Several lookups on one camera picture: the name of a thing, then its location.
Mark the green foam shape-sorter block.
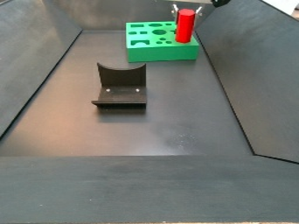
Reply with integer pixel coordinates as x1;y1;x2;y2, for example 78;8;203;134
126;21;199;62

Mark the red hexagonal prism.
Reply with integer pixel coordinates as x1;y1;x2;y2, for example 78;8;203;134
175;9;195;43

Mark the black curved holder stand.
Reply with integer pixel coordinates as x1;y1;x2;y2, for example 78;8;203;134
91;64;147;107

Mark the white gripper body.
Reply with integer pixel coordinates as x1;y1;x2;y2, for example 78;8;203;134
163;0;233;9

